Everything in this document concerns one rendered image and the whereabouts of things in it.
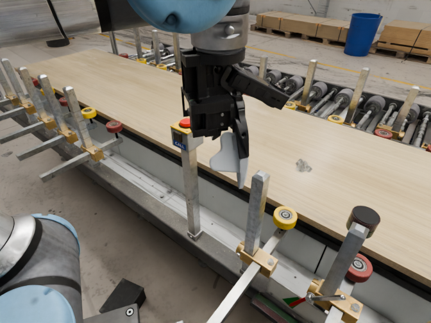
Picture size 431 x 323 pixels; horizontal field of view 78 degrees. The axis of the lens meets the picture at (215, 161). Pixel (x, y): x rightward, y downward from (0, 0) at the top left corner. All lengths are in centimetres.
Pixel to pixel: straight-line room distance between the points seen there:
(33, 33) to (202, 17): 10
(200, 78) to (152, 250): 171
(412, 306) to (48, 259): 102
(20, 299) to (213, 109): 35
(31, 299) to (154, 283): 145
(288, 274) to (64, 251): 87
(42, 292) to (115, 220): 182
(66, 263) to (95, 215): 184
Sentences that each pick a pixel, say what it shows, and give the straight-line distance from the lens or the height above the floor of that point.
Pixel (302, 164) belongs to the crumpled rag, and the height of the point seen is 91.
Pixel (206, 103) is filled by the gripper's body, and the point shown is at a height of 145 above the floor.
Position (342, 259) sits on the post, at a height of 105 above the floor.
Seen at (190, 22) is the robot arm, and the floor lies 159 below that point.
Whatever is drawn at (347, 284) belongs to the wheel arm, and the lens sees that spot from 93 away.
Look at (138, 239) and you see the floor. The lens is 207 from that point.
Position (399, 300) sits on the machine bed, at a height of 74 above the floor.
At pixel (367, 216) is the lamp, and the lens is 71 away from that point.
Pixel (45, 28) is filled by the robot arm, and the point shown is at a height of 158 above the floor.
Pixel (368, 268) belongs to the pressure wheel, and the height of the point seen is 91.
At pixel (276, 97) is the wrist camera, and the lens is 43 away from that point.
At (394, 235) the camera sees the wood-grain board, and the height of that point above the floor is 90.
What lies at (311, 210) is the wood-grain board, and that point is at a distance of 102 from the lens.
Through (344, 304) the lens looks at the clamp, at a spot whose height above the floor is 87.
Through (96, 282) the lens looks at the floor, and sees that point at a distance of 197.
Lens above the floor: 162
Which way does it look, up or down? 38 degrees down
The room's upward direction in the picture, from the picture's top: straight up
